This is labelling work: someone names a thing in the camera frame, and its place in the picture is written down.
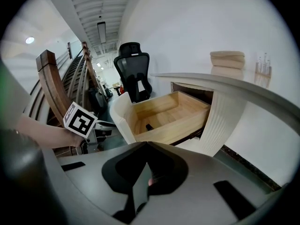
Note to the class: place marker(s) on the long black ceiling lamp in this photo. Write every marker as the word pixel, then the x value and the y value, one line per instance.
pixel 101 32

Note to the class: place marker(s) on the large white-fronted wooden drawer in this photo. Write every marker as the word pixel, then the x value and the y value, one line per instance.
pixel 173 123

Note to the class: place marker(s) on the red object behind chair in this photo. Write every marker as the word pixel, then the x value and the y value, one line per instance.
pixel 122 89

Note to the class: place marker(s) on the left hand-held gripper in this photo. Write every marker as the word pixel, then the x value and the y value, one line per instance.
pixel 79 121

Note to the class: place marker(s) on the black office chair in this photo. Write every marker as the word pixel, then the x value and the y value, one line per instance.
pixel 133 67

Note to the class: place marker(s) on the dark wooden staircase railing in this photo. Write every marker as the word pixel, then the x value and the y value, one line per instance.
pixel 51 83

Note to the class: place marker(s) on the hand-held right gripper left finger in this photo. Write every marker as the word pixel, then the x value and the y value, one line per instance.
pixel 93 177

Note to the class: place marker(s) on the white vanity desk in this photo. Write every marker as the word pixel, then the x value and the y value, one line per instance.
pixel 225 116

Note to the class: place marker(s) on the round ceiling light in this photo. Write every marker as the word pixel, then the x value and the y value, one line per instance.
pixel 29 40

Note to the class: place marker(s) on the small black cylindrical cap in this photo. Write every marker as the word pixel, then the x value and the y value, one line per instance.
pixel 149 126

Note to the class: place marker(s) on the person's left forearm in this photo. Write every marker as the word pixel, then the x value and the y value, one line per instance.
pixel 47 131

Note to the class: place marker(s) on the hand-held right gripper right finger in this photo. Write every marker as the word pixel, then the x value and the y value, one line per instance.
pixel 199 196

